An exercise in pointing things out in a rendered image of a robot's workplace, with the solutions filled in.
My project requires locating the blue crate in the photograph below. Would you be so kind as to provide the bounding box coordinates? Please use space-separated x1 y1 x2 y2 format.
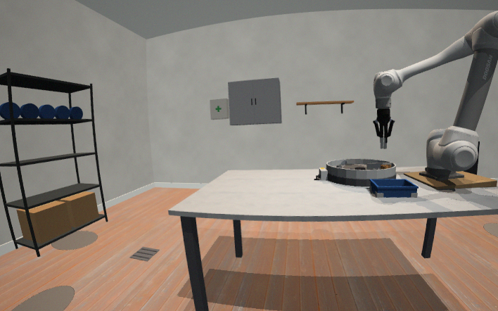
369 179 418 198

